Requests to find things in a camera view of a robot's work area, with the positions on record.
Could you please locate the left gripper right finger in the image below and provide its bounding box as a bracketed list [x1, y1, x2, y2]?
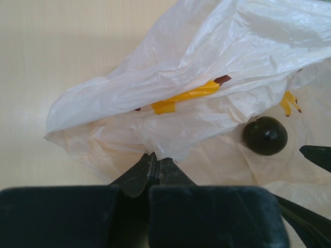
[149, 159, 290, 247]

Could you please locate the dark plum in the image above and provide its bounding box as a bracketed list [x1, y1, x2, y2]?
[242, 116, 288, 156]

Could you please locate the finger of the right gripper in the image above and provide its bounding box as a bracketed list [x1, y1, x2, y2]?
[299, 145, 331, 172]
[275, 196, 330, 248]

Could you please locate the white banana-print plastic bag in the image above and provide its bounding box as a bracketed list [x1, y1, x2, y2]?
[45, 1, 330, 217]

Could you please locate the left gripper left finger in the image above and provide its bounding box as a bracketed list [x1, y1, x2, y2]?
[1, 154, 156, 247]

